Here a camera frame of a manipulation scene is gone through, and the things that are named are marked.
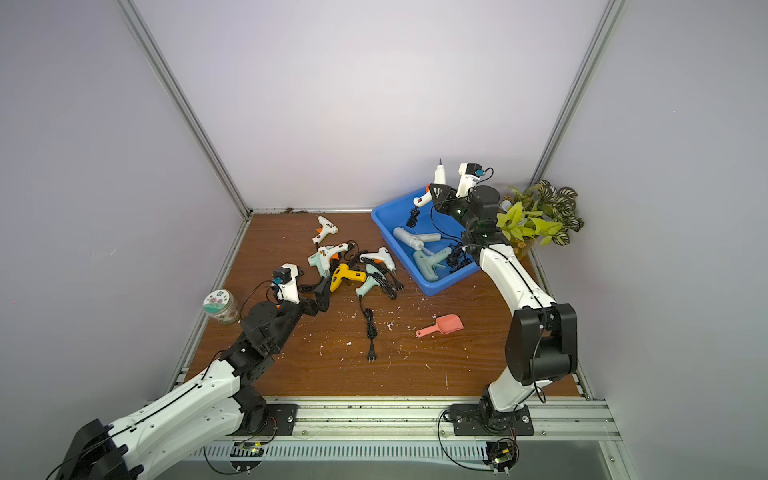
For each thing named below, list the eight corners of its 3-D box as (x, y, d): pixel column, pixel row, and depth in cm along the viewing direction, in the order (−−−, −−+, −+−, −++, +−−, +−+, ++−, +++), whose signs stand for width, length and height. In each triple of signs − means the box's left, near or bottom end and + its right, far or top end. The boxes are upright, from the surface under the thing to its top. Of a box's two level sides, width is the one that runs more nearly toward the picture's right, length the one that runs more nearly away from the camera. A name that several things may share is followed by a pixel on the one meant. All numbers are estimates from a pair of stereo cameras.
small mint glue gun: (356, 295, 97) (355, 291, 95) (367, 268, 104) (367, 263, 102) (375, 300, 96) (374, 296, 94) (385, 272, 103) (385, 268, 101)
